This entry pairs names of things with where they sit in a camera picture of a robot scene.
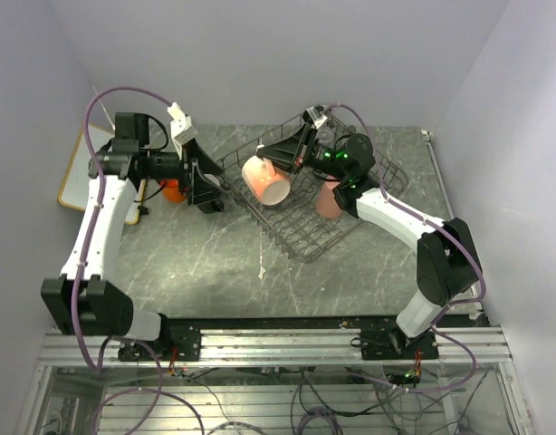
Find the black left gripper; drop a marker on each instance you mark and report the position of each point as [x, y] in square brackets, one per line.
[197, 189]

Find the aluminium mounting rail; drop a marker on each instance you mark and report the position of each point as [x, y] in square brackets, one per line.
[312, 347]

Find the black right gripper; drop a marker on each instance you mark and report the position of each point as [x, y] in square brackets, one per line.
[292, 152]

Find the pink mug with handle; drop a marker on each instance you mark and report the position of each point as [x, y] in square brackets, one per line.
[269, 185]

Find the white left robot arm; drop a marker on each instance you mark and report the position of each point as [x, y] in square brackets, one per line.
[83, 300]

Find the clear glass cup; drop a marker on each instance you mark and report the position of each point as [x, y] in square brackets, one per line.
[325, 136]

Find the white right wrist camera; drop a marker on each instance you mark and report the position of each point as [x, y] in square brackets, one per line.
[316, 116]

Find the black mug white inside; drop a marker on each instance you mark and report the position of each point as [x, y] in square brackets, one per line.
[212, 207]

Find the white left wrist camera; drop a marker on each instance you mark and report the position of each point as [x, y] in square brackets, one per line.
[182, 129]

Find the yellow framed whiteboard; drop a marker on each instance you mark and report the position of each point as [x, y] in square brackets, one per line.
[73, 192]

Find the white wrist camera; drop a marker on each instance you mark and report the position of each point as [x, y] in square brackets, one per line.
[182, 129]
[316, 116]

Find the orange mug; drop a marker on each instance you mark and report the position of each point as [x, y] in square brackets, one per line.
[172, 192]

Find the grey wire dish rack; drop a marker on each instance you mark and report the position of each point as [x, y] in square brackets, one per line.
[295, 225]

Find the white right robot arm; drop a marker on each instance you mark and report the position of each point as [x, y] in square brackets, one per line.
[446, 258]

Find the pink tumbler cup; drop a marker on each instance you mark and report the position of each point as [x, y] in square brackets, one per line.
[326, 204]

